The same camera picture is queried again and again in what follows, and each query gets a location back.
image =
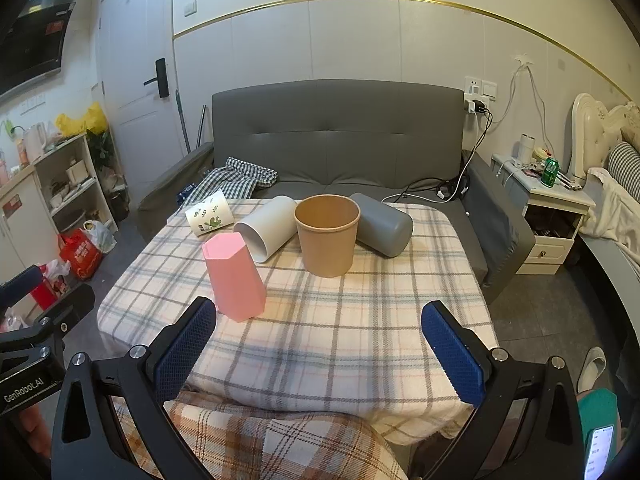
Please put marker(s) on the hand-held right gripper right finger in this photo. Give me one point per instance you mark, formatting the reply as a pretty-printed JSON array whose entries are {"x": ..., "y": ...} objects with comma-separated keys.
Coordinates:
[{"x": 452, "y": 360}]

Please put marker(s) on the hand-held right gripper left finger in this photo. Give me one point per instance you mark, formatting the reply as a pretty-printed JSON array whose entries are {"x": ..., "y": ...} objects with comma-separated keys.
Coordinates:
[{"x": 185, "y": 355}]

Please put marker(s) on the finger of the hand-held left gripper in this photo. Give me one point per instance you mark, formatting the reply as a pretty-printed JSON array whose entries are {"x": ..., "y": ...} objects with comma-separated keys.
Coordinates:
[
  {"x": 24, "y": 280},
  {"x": 67, "y": 310}
]

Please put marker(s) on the brown paper cup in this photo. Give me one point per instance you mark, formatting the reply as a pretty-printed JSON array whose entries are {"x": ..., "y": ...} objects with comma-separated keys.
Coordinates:
[{"x": 327, "y": 250}]

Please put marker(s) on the pink hexagonal cup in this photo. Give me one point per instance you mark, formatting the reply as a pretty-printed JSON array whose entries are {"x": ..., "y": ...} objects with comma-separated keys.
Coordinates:
[{"x": 232, "y": 280}]

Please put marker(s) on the white leaf print cup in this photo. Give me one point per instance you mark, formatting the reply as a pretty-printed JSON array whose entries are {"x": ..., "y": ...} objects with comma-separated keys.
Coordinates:
[{"x": 210, "y": 212}]

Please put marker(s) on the plain white cup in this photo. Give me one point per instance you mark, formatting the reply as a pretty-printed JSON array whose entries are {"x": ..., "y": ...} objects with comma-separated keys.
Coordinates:
[{"x": 267, "y": 227}]

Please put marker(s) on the grey cup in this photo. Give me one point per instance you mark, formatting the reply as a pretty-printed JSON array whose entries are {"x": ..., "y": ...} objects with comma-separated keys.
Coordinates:
[{"x": 382, "y": 225}]

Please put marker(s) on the red shopping bag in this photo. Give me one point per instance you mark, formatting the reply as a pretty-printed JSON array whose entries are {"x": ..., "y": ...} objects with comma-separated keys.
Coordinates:
[{"x": 80, "y": 255}]

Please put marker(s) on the white plastic bag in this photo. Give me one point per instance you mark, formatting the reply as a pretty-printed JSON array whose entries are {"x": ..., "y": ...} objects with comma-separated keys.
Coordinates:
[{"x": 102, "y": 235}]

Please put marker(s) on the white shelf cabinet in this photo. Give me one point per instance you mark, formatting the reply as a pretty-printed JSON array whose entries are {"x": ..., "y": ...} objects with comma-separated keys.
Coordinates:
[{"x": 60, "y": 180}]

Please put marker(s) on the orange plaid blanket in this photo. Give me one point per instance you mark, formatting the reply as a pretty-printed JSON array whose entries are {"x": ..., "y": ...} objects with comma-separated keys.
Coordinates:
[{"x": 280, "y": 445}]

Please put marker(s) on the plaid tablecloth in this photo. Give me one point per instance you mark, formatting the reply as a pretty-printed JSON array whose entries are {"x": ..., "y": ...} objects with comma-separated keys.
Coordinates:
[{"x": 325, "y": 330}]

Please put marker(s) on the pale electric kettle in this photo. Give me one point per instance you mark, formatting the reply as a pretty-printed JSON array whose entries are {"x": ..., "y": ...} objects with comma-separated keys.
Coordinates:
[{"x": 35, "y": 142}]

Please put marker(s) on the white slipper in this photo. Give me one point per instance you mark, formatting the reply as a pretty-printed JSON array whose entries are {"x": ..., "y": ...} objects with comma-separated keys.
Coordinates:
[{"x": 591, "y": 367}]

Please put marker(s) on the white nightstand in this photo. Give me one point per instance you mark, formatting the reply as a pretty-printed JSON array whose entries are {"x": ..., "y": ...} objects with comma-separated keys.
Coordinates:
[{"x": 550, "y": 250}]

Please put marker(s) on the person's teal trouser leg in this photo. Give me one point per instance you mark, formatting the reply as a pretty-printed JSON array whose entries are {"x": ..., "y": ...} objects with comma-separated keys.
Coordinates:
[{"x": 597, "y": 405}]

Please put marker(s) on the yellow plastic bag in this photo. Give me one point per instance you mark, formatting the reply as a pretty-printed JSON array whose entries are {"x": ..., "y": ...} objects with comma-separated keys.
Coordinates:
[{"x": 80, "y": 120}]

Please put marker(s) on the smartphone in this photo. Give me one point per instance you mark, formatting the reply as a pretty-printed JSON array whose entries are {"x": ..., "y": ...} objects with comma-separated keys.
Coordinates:
[{"x": 599, "y": 452}]

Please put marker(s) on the green gingham cloth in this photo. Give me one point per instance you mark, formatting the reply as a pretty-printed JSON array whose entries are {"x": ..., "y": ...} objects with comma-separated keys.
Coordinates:
[{"x": 240, "y": 177}]

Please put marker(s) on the green drink can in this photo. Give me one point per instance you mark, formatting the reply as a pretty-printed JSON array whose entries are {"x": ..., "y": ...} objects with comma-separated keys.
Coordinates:
[{"x": 550, "y": 172}]

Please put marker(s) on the white bedding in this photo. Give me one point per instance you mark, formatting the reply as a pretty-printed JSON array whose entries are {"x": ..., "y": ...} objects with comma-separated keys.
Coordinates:
[{"x": 612, "y": 210}]

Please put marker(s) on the black range hood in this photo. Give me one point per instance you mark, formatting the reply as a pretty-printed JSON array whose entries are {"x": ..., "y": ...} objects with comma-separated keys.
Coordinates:
[{"x": 35, "y": 50}]

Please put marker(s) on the black door lock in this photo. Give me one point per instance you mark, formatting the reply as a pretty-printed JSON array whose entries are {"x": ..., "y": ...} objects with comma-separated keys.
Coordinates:
[{"x": 161, "y": 77}]

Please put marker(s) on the plug-in charger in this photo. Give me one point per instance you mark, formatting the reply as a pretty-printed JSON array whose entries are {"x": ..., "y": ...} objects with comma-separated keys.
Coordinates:
[{"x": 476, "y": 106}]

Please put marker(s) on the grey sofa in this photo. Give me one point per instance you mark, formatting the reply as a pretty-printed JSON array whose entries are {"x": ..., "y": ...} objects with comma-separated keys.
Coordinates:
[{"x": 335, "y": 130}]

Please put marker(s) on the checked pillow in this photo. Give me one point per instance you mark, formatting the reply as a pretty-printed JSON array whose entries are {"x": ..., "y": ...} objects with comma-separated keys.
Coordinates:
[{"x": 625, "y": 167}]

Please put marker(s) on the white door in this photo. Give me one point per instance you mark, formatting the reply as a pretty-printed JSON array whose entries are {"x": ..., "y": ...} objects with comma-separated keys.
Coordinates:
[{"x": 135, "y": 35}]

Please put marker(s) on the white bed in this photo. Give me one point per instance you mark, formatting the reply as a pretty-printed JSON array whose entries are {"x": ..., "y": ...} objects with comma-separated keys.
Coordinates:
[{"x": 592, "y": 120}]

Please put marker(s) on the white wall socket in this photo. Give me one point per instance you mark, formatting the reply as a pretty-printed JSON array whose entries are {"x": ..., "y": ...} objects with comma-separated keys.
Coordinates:
[{"x": 481, "y": 87}]

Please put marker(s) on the white light switch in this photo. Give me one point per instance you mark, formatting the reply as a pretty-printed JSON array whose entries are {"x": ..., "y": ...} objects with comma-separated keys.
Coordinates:
[{"x": 190, "y": 8}]

